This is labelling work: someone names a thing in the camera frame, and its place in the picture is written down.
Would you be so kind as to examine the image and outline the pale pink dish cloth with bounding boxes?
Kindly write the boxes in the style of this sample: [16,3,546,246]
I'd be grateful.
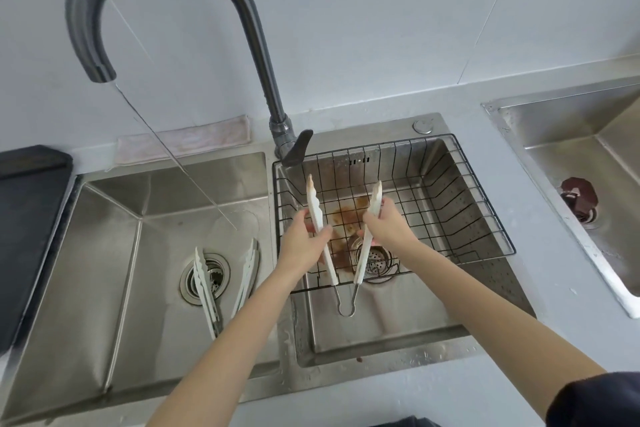
[115,114,251,165]

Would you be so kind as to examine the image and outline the white stained kitchen tongs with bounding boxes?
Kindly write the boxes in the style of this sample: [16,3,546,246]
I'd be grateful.
[305,173,384,318]

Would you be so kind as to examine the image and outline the dark clothing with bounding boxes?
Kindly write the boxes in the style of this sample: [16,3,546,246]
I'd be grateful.
[384,414,442,427]

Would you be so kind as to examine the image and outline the dark blue sleeve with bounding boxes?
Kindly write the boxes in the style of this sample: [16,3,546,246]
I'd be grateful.
[544,371,640,427]

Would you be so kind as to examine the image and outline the black flat board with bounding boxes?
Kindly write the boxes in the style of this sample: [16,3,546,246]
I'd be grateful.
[0,144,75,355]

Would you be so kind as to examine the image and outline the stainless steel double sink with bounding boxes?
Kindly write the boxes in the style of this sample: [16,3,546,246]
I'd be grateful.
[0,113,539,427]

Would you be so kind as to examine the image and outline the single stainless steel sink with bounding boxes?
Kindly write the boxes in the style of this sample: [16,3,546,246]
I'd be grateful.
[481,83,640,320]

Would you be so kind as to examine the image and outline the person's left hand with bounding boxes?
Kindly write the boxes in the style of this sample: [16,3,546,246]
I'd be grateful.
[276,209,334,288]

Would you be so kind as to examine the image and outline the grey gooseneck faucet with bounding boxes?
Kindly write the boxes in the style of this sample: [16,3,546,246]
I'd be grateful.
[65,0,314,167]

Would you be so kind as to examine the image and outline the black wire sink basket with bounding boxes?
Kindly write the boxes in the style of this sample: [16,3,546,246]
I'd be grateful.
[272,133,517,295]

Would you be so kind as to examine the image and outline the person's right hand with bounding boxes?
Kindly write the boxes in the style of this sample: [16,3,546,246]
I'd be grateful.
[356,198,421,266]

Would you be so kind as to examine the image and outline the person's right forearm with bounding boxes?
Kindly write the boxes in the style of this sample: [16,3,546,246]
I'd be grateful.
[392,241,609,427]

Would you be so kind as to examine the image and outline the round steel drain strainer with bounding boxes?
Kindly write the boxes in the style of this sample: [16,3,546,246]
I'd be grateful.
[349,242,399,285]
[179,254,231,306]

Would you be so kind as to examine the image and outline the white clean kitchen tongs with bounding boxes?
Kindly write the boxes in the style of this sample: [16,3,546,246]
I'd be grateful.
[193,237,260,342]

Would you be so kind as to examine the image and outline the person's left forearm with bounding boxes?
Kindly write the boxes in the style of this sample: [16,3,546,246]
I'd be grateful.
[145,267,308,427]

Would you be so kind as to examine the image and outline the brown drain stopper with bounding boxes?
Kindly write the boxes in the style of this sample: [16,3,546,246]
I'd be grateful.
[559,176,600,223]

